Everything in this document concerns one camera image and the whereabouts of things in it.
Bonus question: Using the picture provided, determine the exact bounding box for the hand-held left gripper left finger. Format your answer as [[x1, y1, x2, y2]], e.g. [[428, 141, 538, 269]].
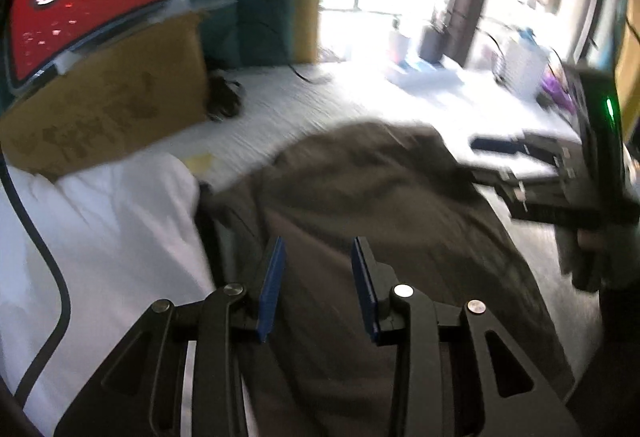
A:
[[54, 236, 287, 437]]

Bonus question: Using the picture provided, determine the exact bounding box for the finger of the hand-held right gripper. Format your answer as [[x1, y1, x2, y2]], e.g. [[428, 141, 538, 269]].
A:
[[470, 132, 582, 168], [491, 168, 584, 224]]

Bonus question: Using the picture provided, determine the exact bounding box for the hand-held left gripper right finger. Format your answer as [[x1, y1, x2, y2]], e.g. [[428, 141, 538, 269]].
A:
[[350, 236, 583, 437]]

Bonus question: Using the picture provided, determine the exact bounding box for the dark grey shirt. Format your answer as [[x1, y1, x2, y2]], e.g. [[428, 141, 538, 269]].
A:
[[200, 119, 576, 437]]

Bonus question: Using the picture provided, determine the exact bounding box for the person's right hand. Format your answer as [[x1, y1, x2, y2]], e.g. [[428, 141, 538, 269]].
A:
[[557, 222, 619, 293]]

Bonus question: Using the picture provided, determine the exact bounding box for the purple cloth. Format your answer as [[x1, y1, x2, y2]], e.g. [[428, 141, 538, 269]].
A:
[[539, 69, 574, 110]]

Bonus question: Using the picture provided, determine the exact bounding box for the white plastic basket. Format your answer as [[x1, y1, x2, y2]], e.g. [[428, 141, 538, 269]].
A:
[[499, 34, 551, 98]]

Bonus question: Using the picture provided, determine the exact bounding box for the white power strip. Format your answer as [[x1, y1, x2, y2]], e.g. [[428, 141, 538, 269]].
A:
[[384, 56, 461, 88]]

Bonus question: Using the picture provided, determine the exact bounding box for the black charger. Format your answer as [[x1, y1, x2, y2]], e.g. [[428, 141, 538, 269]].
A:
[[418, 21, 446, 63]]

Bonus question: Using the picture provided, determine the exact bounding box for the white charger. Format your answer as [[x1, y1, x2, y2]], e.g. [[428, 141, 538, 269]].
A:
[[388, 24, 411, 66]]

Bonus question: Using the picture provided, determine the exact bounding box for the yellowish paper scrap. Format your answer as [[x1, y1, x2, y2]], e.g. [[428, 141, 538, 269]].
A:
[[184, 154, 216, 173]]

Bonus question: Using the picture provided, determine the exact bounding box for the white garment with dark trim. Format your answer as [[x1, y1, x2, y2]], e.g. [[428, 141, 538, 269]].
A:
[[0, 152, 221, 437]]

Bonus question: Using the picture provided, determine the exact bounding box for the white textured table cover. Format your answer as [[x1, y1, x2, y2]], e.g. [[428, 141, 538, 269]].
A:
[[185, 61, 601, 368]]

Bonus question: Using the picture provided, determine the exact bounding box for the cardboard box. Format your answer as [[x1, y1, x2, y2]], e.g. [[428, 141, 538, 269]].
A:
[[0, 12, 211, 178]]

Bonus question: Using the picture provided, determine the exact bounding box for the black tangled cord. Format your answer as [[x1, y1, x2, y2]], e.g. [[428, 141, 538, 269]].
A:
[[204, 69, 244, 120]]

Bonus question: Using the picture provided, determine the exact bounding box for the thin black charging cable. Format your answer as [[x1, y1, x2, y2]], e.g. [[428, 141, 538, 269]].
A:
[[289, 64, 321, 83]]

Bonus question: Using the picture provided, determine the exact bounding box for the thick black cable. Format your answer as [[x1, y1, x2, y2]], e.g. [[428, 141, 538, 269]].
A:
[[0, 152, 71, 406]]

